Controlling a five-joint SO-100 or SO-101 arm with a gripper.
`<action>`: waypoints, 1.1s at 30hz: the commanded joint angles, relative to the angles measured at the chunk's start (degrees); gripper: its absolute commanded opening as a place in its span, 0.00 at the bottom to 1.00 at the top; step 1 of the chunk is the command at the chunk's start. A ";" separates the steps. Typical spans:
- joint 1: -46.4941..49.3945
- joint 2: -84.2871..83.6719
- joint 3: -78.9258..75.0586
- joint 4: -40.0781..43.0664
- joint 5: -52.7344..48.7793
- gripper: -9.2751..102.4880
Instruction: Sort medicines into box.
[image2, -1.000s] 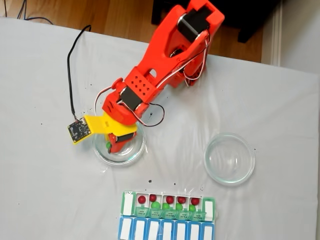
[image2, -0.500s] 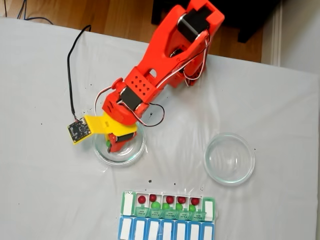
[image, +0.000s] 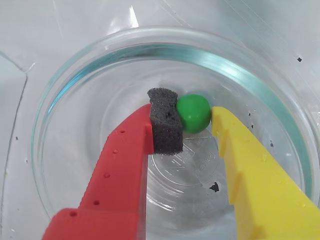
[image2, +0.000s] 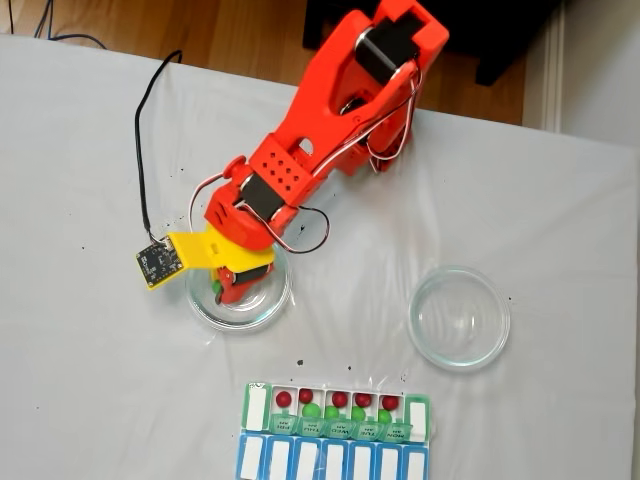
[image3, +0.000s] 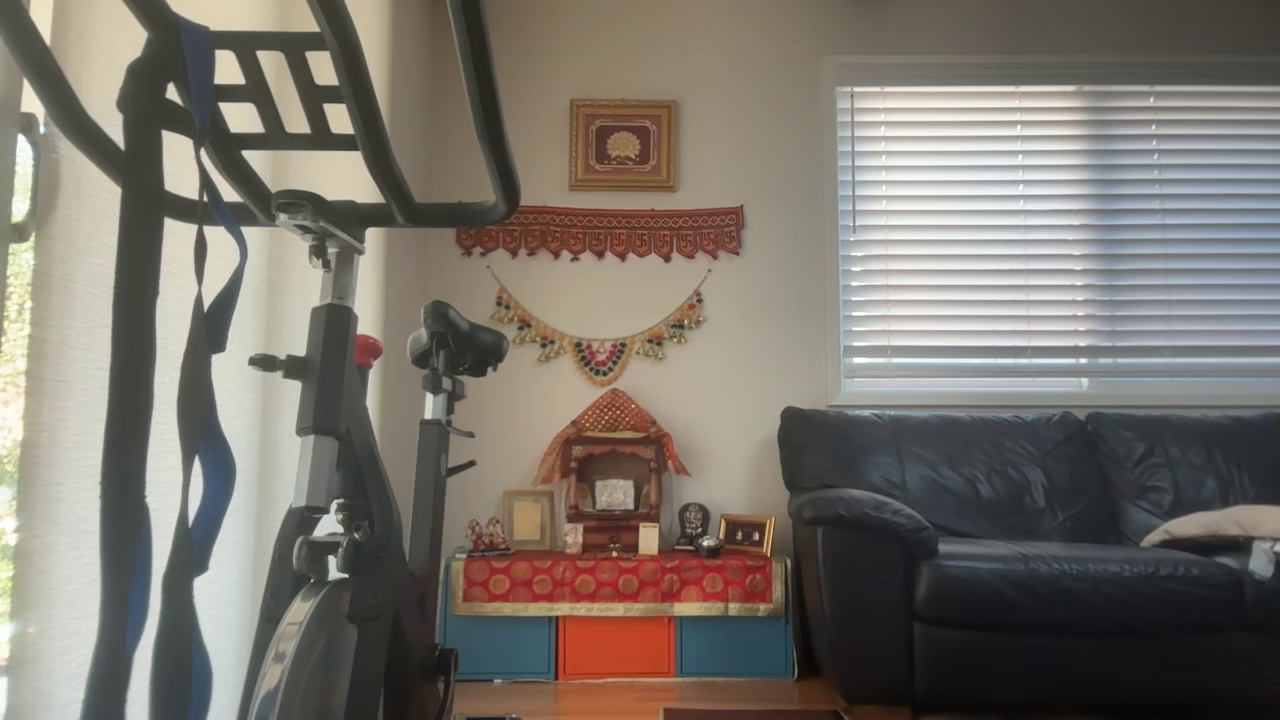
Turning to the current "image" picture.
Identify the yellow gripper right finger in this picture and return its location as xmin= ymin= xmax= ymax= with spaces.
xmin=211 ymin=105 xmax=320 ymax=240

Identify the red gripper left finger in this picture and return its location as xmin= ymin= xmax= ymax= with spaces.
xmin=41 ymin=86 xmax=185 ymax=240

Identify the green candy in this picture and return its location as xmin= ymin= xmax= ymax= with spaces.
xmin=175 ymin=93 xmax=212 ymax=135

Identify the glass bowl with green candies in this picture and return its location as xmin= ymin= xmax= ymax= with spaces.
xmin=31 ymin=26 xmax=316 ymax=240

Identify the white table cover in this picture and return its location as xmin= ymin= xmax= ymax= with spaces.
xmin=0 ymin=0 xmax=320 ymax=240

